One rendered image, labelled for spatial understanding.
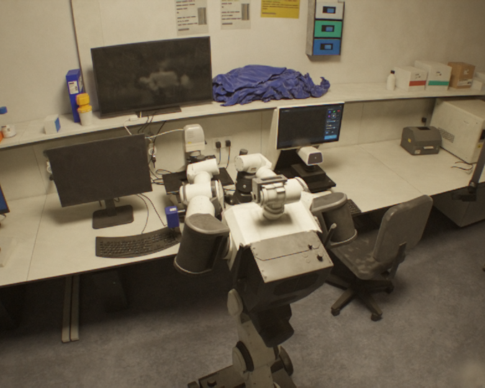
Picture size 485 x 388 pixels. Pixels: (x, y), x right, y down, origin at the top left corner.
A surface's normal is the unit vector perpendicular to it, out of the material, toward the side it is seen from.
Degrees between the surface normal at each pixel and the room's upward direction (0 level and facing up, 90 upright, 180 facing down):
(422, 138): 45
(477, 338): 0
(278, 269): 14
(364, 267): 0
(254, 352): 59
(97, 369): 0
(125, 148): 86
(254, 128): 90
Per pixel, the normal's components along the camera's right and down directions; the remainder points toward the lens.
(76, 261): 0.00, -0.84
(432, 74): 0.26, 0.52
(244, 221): 0.11, -0.70
